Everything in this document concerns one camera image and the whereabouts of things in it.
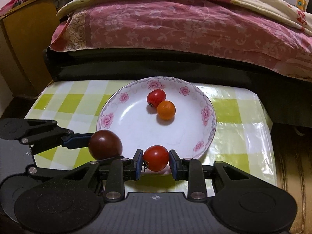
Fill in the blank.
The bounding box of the orange tomato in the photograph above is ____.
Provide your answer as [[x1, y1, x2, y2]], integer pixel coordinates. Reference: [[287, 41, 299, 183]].
[[157, 101, 176, 120]]

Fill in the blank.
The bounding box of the green checked tablecloth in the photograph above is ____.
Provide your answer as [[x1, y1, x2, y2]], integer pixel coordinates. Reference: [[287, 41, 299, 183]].
[[26, 79, 278, 200]]

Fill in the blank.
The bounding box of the dark cloth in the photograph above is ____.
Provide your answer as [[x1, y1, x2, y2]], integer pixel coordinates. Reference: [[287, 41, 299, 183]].
[[54, 0, 79, 8]]

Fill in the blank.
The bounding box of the dark brown tomato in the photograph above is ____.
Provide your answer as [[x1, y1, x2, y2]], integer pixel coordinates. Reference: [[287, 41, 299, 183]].
[[88, 130, 123, 161]]

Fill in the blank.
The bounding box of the white plate with pink flowers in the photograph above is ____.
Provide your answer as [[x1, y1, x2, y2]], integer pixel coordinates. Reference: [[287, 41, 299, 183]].
[[96, 77, 217, 176]]

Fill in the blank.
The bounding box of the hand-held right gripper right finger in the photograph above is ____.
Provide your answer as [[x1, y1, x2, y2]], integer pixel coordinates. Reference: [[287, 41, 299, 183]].
[[169, 150, 247, 202]]

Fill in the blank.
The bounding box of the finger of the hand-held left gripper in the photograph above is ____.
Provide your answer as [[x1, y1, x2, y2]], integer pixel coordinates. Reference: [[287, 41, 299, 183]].
[[27, 157, 124, 176], [20, 119, 94, 156]]

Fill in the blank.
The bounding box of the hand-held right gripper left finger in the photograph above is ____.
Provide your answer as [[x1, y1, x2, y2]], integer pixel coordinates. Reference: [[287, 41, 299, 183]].
[[80, 149, 143, 202]]

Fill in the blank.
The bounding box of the wooden cabinet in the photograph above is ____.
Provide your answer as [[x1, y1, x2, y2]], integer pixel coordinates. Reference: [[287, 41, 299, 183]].
[[0, 0, 62, 98]]

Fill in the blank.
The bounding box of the red tomato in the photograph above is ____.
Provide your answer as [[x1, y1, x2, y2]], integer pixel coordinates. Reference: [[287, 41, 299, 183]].
[[143, 145, 169, 172], [147, 89, 167, 108]]

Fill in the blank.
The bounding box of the pink floral bedsheet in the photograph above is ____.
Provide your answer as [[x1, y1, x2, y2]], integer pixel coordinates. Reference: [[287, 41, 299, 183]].
[[49, 4, 312, 81]]

